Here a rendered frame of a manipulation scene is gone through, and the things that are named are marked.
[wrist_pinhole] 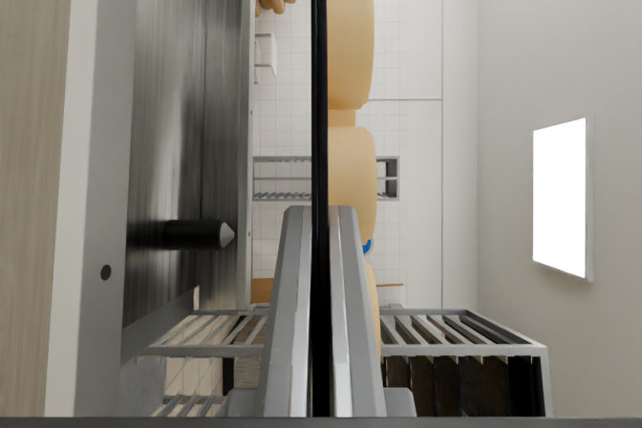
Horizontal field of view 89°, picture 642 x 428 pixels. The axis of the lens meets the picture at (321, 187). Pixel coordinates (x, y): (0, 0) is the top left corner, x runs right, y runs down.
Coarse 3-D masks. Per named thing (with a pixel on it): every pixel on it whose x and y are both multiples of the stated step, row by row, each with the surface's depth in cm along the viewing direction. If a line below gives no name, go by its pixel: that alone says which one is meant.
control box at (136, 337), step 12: (180, 300) 36; (192, 300) 40; (156, 312) 31; (168, 312) 34; (180, 312) 36; (132, 324) 27; (144, 324) 29; (156, 324) 31; (168, 324) 34; (132, 336) 27; (144, 336) 29; (156, 336) 31; (132, 348) 27; (144, 348) 29; (120, 360) 26
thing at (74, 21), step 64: (0, 0) 14; (64, 0) 14; (128, 0) 16; (0, 64) 14; (64, 64) 14; (128, 64) 16; (0, 128) 14; (64, 128) 14; (128, 128) 16; (0, 192) 14; (64, 192) 13; (0, 256) 13; (64, 256) 13; (0, 320) 13; (64, 320) 13; (0, 384) 13; (64, 384) 13
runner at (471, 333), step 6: (444, 318) 179; (450, 318) 172; (450, 324) 171; (456, 324) 164; (462, 324) 161; (462, 330) 156; (468, 330) 151; (468, 336) 150; (474, 336) 144; (480, 336) 141; (480, 342) 139; (486, 342) 134; (492, 342) 134; (504, 360) 120
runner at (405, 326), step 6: (396, 318) 175; (402, 318) 172; (402, 324) 163; (408, 324) 161; (408, 330) 152; (414, 330) 152; (414, 336) 142; (420, 336) 142; (414, 342) 142; (420, 342) 134; (426, 342) 134; (432, 360) 119
